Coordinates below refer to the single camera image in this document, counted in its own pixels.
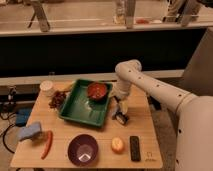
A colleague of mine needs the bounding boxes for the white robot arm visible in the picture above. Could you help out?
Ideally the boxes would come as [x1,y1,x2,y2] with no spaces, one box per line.
[114,60,213,171]

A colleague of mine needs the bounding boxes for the green plastic tray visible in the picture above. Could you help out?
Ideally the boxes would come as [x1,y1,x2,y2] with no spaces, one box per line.
[59,79,112,127]

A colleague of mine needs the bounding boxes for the black scrub brush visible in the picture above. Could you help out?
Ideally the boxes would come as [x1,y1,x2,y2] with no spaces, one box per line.
[113,97,130,127]

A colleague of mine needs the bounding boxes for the red bowl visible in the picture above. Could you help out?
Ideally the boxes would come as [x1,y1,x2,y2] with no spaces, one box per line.
[87,82,107,101]

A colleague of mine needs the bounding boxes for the orange apple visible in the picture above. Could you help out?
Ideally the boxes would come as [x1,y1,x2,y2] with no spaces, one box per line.
[111,137,125,154]

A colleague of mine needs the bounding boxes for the black remote control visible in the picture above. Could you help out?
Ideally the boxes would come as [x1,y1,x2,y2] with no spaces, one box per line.
[130,136,141,162]

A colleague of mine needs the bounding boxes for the purple bowl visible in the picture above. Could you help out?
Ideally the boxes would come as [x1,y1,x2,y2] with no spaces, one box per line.
[67,134,99,166]

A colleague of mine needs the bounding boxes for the dark red grapes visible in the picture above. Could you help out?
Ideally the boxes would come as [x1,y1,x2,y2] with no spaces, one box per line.
[49,91,66,109]

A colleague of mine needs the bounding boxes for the red chili pepper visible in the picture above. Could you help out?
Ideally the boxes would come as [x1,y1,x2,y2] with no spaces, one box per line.
[41,130,53,160]

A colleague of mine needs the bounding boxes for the white cup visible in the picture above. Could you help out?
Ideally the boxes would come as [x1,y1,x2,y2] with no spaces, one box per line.
[40,80,54,97]

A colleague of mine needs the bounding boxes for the blue box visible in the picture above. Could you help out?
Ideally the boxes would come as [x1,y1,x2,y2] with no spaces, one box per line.
[15,108,32,127]

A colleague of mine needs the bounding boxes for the black cable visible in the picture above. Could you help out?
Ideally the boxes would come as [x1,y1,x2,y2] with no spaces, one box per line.
[1,111,21,155]

